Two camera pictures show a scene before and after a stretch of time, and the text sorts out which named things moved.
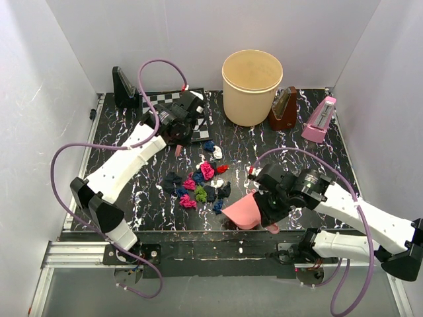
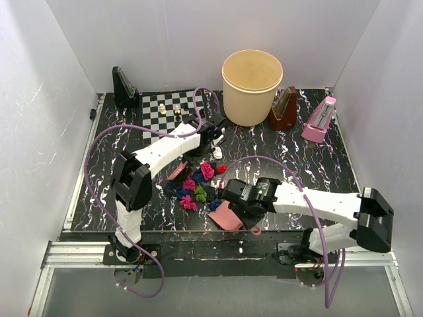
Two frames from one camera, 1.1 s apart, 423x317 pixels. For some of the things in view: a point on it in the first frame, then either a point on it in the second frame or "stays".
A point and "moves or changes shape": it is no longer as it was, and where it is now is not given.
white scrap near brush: x=217 y=153 stays
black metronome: x=125 y=94 stays
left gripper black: x=187 y=140 → x=192 y=160
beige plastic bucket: x=250 y=79 stays
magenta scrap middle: x=190 y=184 stays
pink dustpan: x=245 y=213 moves or changes shape
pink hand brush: x=178 y=149 moves or changes shape
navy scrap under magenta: x=198 y=177 stays
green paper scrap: x=201 y=193 stays
